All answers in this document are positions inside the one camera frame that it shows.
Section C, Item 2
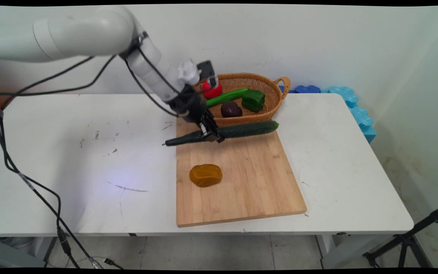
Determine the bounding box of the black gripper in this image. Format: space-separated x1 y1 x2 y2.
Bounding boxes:
167 86 226 144

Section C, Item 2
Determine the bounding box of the dark green cucumber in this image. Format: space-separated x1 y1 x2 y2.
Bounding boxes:
162 120 279 147

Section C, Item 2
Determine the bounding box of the dark purple onion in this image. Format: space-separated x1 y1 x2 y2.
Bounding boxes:
221 100 243 118

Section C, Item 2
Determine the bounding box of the long green chili pepper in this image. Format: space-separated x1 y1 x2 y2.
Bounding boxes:
206 88 250 108

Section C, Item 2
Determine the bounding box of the red tomato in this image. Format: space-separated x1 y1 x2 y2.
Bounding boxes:
202 80 223 100

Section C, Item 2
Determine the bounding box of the brown potato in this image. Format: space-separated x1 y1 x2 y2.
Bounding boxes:
189 164 223 188

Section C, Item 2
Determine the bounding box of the green bell pepper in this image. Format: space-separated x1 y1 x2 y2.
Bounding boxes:
241 89 266 113

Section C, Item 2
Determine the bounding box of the wooden cutting board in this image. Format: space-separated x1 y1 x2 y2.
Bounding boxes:
175 117 308 228

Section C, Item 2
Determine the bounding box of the woven wicker basket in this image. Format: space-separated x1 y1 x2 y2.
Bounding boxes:
193 73 291 127

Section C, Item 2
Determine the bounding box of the dark blue foam piece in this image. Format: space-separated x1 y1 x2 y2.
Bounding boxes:
278 84 323 94

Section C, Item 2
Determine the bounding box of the light blue foam piece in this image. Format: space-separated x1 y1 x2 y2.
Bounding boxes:
326 86 378 144

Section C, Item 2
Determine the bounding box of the white table leg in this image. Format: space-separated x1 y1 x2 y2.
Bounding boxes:
0 236 57 269
315 232 389 269

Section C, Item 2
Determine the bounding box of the black tripod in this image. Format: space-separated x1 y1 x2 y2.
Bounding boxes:
362 202 438 269

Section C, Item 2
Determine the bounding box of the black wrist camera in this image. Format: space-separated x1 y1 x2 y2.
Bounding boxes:
197 60 220 89

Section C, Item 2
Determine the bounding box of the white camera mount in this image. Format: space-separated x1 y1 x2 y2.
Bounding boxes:
177 59 201 86

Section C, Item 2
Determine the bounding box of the black cable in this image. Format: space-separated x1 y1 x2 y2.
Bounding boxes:
0 32 190 270
0 55 125 270

